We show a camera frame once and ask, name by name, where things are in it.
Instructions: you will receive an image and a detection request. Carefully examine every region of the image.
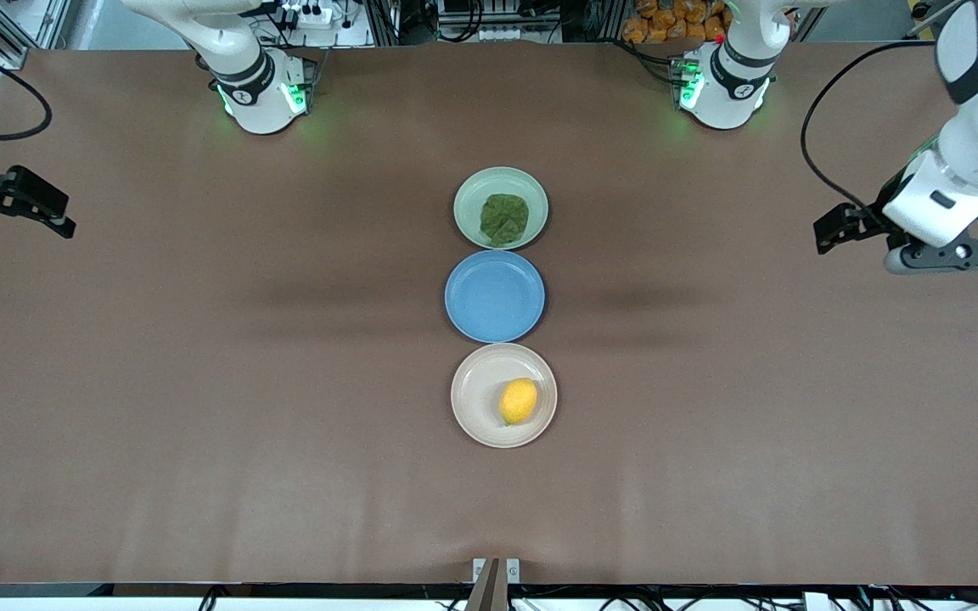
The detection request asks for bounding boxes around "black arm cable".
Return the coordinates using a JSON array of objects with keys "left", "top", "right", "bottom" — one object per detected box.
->
[
  {"left": 0, "top": 37, "right": 54, "bottom": 143},
  {"left": 800, "top": 39, "right": 938, "bottom": 211}
]

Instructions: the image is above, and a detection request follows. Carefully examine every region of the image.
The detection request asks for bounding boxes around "pale green round plate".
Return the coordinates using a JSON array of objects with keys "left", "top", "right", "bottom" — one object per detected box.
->
[{"left": 453, "top": 166, "right": 549, "bottom": 251}]

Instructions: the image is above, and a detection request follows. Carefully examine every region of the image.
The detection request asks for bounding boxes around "blue round plate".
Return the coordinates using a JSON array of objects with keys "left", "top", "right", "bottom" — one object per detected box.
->
[{"left": 445, "top": 249, "right": 546, "bottom": 345}]

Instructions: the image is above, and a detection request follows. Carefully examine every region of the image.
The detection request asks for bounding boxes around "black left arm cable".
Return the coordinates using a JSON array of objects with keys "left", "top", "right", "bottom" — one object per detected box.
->
[{"left": 800, "top": 39, "right": 938, "bottom": 211}]

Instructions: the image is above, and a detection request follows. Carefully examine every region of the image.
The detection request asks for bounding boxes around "metal table edge bracket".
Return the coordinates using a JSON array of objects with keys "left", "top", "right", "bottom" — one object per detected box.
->
[{"left": 465, "top": 557, "right": 522, "bottom": 611}]

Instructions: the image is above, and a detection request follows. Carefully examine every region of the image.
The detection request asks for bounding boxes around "green lettuce leaf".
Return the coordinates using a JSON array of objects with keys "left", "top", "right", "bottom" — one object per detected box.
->
[{"left": 478, "top": 193, "right": 531, "bottom": 248}]

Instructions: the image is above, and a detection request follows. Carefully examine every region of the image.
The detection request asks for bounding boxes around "beige round plate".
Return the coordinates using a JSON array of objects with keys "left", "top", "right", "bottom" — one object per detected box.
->
[{"left": 451, "top": 342, "right": 558, "bottom": 449}]

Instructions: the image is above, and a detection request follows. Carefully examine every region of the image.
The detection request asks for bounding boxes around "bag of orange items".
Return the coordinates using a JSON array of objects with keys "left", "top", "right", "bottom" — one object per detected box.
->
[{"left": 622, "top": 0, "right": 732, "bottom": 45}]

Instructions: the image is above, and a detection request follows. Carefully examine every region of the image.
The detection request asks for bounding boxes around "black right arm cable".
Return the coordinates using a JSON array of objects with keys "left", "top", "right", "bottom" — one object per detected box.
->
[{"left": 0, "top": 37, "right": 54, "bottom": 143}]

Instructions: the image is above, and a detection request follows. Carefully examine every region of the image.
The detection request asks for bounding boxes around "white power strip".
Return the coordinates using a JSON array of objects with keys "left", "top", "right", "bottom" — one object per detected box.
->
[{"left": 279, "top": 3, "right": 338, "bottom": 28}]

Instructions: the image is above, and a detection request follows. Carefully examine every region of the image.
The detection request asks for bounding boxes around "yellow lemon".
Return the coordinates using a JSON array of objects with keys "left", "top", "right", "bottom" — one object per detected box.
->
[{"left": 498, "top": 377, "right": 540, "bottom": 427}]

